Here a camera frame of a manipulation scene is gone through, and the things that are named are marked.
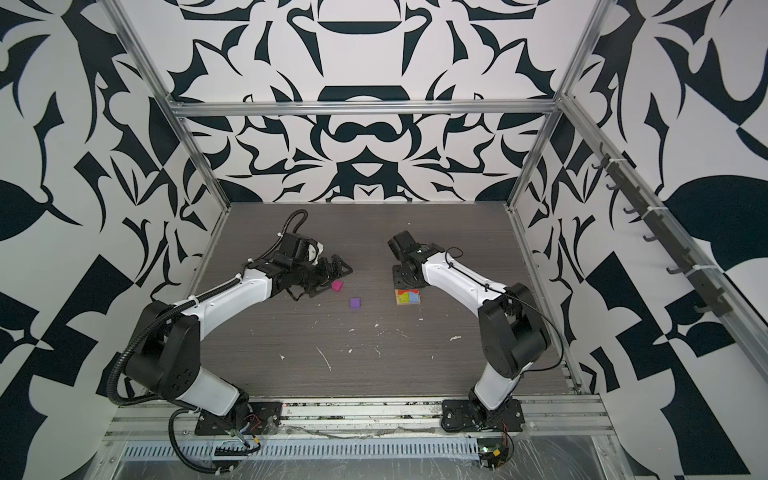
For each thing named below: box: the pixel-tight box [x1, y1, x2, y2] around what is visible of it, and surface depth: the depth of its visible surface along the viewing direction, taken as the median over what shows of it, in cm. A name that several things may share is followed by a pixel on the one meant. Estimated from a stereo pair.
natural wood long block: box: [395, 289, 422, 306], surface depth 96 cm
